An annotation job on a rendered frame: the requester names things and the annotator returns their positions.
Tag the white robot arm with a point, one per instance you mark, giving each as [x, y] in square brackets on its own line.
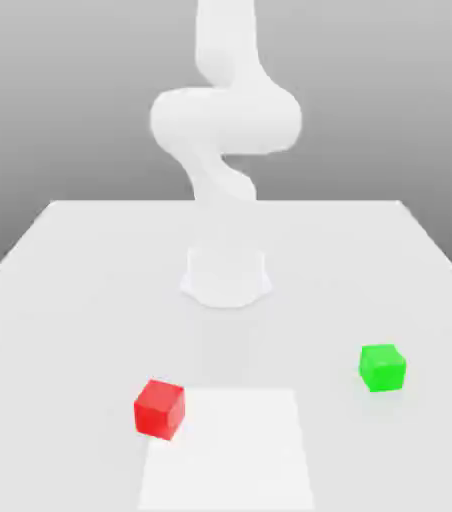
[226, 120]

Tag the small red cube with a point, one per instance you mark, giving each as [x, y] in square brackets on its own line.
[158, 410]

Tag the small green cube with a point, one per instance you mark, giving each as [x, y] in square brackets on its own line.
[382, 368]

